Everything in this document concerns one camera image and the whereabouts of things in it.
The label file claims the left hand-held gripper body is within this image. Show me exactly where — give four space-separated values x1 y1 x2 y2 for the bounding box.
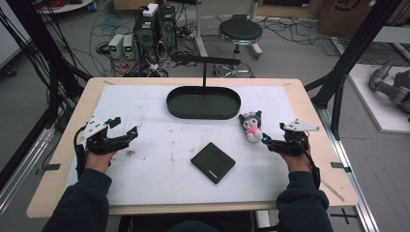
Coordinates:
84 115 131 156

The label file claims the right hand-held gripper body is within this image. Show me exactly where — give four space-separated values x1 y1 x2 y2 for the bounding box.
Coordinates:
267 118 321 158

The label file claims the person's left hand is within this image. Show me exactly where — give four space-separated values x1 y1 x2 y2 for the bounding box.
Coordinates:
84 150 116 175

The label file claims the person's right hand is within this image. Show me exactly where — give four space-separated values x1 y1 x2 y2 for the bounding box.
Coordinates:
279 146 312 174

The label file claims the plush toy with pink dress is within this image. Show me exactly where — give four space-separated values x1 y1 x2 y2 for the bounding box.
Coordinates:
238 109 264 144

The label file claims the black tape strip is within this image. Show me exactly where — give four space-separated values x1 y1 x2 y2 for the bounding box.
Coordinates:
330 161 352 174
34 162 62 177

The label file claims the white table mat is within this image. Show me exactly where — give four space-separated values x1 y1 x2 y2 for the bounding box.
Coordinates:
63 83 298 208

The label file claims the black square flat case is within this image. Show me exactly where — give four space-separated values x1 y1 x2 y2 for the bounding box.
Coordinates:
190 141 237 185

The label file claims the black oval tray with stand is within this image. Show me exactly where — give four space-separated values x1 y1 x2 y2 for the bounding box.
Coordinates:
165 53 242 121

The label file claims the grey power supply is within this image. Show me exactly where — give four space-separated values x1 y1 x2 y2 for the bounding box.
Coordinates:
107 33 126 60
122 34 135 60

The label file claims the white floor platform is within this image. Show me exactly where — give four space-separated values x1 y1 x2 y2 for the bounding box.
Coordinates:
347 63 410 134

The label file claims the black computer tower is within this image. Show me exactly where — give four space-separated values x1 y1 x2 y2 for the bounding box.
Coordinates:
157 5 178 53
132 12 160 65

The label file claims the black round stool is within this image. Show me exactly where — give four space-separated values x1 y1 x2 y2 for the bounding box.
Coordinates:
213 17 264 79

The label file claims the person's lap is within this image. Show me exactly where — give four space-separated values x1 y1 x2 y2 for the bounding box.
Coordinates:
163 219 228 232

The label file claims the white box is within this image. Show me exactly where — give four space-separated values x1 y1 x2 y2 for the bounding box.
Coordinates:
142 2 160 18

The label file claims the cardboard box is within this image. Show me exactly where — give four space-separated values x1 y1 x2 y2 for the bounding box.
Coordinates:
316 0 410 41

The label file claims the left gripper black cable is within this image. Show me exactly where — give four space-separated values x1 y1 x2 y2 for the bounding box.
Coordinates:
73 127 89 179

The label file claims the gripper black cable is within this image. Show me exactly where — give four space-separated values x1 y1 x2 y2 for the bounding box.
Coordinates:
299 140 322 190
73 127 89 179

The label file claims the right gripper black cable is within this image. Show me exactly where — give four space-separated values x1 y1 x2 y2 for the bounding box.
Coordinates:
299 140 322 190

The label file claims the tangle of floor cables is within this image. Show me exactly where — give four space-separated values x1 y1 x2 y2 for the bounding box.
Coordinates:
88 9 202 78

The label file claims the aluminium floor rail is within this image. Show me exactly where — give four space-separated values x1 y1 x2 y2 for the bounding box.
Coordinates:
314 104 381 232
0 124 57 217

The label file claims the black frame post with cables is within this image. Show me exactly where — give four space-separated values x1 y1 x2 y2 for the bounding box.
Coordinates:
0 0 93 130

